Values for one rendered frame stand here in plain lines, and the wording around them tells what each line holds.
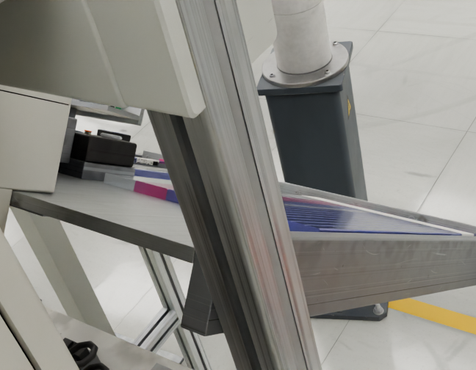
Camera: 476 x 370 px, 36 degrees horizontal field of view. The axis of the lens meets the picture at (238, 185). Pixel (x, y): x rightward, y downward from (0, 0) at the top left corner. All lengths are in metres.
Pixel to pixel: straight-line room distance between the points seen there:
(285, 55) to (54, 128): 1.02
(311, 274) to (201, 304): 0.12
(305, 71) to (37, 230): 0.66
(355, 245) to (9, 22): 0.34
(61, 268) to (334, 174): 0.65
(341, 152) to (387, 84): 1.24
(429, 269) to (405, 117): 1.87
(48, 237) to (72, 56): 1.28
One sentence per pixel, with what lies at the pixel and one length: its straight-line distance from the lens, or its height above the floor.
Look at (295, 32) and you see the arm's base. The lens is 1.50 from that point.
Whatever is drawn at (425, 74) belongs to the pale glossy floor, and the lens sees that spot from 2.87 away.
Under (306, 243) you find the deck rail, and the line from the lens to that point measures 0.52.
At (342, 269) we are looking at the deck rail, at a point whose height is 1.06.
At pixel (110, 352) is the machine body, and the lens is 1.20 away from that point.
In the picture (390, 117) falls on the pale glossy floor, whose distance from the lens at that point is 2.64.
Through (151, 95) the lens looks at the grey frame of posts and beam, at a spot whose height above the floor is 1.32.
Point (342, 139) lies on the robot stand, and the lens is 1.60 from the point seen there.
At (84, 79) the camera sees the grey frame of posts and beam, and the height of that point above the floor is 1.33.
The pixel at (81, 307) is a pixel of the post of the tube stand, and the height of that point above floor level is 0.33.
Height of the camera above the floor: 1.48
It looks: 37 degrees down
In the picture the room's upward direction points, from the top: 15 degrees counter-clockwise
